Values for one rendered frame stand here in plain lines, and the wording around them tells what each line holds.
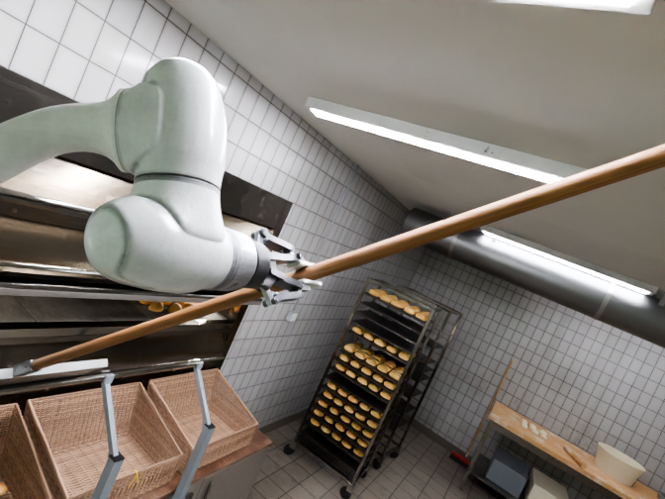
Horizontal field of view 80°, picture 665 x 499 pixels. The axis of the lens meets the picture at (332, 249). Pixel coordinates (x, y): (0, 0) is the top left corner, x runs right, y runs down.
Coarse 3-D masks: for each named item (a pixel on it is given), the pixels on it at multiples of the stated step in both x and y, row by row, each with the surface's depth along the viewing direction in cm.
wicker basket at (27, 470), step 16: (0, 416) 160; (16, 416) 162; (16, 432) 161; (0, 448) 161; (16, 448) 158; (32, 448) 154; (0, 464) 162; (16, 464) 157; (32, 464) 151; (0, 480) 158; (16, 480) 155; (32, 480) 150; (0, 496) 152; (16, 496) 153; (32, 496) 149; (48, 496) 144
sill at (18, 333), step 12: (0, 324) 155; (12, 324) 158; (24, 324) 162; (36, 324) 166; (48, 324) 170; (60, 324) 174; (72, 324) 178; (84, 324) 183; (96, 324) 187; (108, 324) 192; (120, 324) 198; (132, 324) 203; (180, 324) 230; (192, 324) 238; (204, 324) 246; (216, 324) 255; (228, 324) 265; (0, 336) 153; (12, 336) 156; (24, 336) 160; (36, 336) 164; (48, 336) 168
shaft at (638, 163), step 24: (600, 168) 56; (624, 168) 55; (648, 168) 54; (528, 192) 60; (552, 192) 58; (576, 192) 58; (456, 216) 65; (480, 216) 63; (504, 216) 62; (384, 240) 70; (408, 240) 67; (432, 240) 66; (336, 264) 73; (360, 264) 72; (192, 312) 87; (120, 336) 96; (48, 360) 107
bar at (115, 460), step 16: (144, 368) 170; (160, 368) 177; (176, 368) 185; (16, 384) 128; (32, 384) 132; (48, 384) 136; (64, 384) 141; (112, 416) 152; (208, 416) 191; (112, 432) 149; (208, 432) 186; (112, 448) 147; (112, 464) 144; (192, 464) 188; (112, 480) 147; (96, 496) 146; (176, 496) 189
